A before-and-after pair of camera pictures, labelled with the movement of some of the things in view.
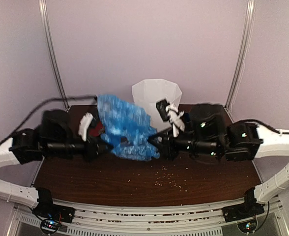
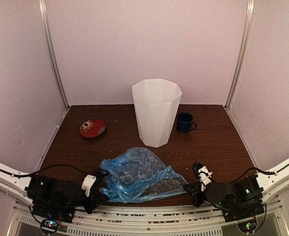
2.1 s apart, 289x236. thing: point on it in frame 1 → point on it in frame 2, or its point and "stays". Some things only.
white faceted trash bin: [146, 93] stays
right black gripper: [166, 153] → [195, 192]
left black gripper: [91, 152] → [94, 200]
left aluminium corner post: [43, 5] stays
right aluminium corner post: [249, 24] stays
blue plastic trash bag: [128, 129] → [138, 174]
